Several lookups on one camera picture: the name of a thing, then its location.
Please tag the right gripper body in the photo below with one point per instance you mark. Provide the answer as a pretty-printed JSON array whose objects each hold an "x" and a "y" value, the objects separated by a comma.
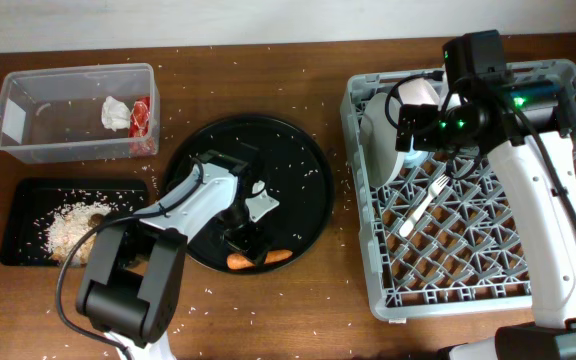
[{"x": 435, "y": 130}]

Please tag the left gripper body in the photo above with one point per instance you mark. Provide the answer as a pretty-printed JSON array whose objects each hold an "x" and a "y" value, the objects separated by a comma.
[{"x": 240, "y": 231}]

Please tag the orange carrot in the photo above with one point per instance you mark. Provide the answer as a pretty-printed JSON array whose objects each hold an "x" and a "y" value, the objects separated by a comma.
[{"x": 239, "y": 262}]

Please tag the light blue cup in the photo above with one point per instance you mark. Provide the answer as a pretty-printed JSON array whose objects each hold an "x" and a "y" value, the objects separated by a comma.
[{"x": 415, "y": 158}]

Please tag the white plastic fork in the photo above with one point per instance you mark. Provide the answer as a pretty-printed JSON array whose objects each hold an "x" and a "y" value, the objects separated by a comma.
[{"x": 434, "y": 190}]

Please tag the pink bowl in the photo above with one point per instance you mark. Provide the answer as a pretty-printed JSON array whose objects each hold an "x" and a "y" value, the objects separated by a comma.
[{"x": 418, "y": 92}]

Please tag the grey plate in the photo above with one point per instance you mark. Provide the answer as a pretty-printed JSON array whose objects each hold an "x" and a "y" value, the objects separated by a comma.
[{"x": 378, "y": 138}]

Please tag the red snack wrapper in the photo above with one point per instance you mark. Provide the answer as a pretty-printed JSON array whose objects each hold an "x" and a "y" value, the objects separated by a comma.
[{"x": 140, "y": 125}]

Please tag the brown food scrap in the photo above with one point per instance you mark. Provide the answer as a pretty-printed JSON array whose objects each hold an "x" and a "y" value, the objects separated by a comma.
[{"x": 95, "y": 220}]

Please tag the white napkin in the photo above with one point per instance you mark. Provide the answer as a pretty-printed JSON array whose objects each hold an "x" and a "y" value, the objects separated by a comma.
[{"x": 115, "y": 115}]

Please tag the rice and nuts pile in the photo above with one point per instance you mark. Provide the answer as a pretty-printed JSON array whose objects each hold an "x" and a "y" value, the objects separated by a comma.
[{"x": 70, "y": 223}]

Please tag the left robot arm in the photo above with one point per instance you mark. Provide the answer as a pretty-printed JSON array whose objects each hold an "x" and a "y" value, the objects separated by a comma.
[{"x": 131, "y": 285}]

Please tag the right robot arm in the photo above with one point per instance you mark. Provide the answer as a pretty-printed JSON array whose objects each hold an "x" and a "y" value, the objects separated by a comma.
[{"x": 523, "y": 126}]

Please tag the grey dishwasher rack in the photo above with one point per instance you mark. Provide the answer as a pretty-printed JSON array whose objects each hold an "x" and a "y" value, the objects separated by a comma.
[{"x": 463, "y": 256}]

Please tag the round black tray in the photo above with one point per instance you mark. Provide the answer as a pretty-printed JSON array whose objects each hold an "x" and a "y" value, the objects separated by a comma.
[{"x": 295, "y": 171}]

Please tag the black rectangular tray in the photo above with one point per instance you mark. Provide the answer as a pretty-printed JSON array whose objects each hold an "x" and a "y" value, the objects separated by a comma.
[{"x": 41, "y": 206}]

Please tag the clear plastic bin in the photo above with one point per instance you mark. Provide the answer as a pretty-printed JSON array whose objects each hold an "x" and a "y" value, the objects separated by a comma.
[{"x": 55, "y": 115}]

